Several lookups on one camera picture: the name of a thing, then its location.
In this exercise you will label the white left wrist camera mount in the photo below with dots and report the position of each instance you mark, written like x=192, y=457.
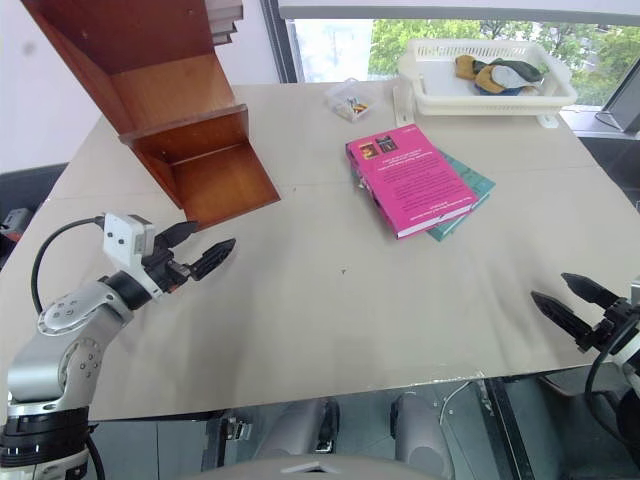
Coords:
x=120, y=237

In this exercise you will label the yellow and green cloth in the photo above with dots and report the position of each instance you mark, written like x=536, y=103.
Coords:
x=492, y=75

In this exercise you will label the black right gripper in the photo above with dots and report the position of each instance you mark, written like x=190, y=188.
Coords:
x=617, y=322

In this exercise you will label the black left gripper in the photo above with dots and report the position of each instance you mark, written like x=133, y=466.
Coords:
x=165, y=270

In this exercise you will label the brown wooden bookshelf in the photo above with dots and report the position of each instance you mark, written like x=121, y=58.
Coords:
x=150, y=75

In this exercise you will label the grey rounded robot leg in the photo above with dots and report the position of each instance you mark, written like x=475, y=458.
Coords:
x=420, y=430
x=300, y=425

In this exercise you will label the pink book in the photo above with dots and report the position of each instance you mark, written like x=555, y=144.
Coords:
x=410, y=180

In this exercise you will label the teal book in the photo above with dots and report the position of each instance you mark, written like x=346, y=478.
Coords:
x=475, y=182

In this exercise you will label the clear plastic parts box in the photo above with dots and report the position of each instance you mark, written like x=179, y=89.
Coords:
x=351, y=102

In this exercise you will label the dark window frame post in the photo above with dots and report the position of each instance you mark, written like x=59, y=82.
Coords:
x=280, y=45

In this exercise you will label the white plastic basket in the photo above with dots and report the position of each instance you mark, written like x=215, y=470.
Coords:
x=440, y=85

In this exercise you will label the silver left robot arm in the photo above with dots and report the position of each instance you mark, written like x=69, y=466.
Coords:
x=55, y=345

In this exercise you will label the grey monitor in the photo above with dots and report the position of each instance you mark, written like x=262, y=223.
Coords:
x=622, y=107

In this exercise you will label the grey robot torso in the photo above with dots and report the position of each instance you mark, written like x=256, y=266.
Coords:
x=320, y=467

